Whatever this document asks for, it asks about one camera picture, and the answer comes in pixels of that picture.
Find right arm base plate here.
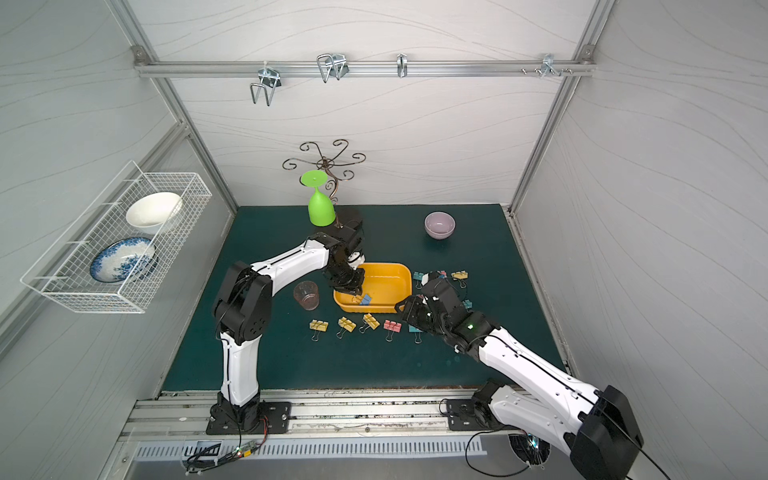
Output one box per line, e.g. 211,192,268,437
438,398,525,432

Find blue patterned ceramic plate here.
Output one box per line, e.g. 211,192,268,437
89,237,156,284

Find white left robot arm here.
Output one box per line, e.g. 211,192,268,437
213,220,365,407

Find metal bracket hook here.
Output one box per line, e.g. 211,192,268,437
520,54,573,78

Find yellow binder clip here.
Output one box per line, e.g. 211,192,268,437
336,317,357,339
359,313,380,334
309,320,329,342
451,270,469,289

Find yellow plastic storage box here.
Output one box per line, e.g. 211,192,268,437
333,263,412,313

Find white ceramic bowl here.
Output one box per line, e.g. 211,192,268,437
125,192,184,235

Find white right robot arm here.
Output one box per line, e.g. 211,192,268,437
395,277,643,479

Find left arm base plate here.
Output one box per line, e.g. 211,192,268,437
205,398,292,436

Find small metal hook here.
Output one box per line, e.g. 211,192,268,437
396,53,408,78

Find metal double hook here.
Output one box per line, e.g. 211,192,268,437
250,64,282,106

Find pink binder clip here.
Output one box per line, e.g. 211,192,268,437
383,320,402,343

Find aluminium cross rail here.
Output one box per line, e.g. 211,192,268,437
134,58,597,79

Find metal loop hook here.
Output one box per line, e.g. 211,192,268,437
316,53,349,83

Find green plastic goblet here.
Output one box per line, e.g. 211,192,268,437
300,170,336,227

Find dark metal cup stand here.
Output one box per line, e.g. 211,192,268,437
281,138,367,236

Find small brown glass cup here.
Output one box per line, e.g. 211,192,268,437
293,281,320,311

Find lilac ceramic bowl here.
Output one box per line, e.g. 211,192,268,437
424,211,456,240

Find white wire wall basket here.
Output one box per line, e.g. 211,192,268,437
21,162,212,314

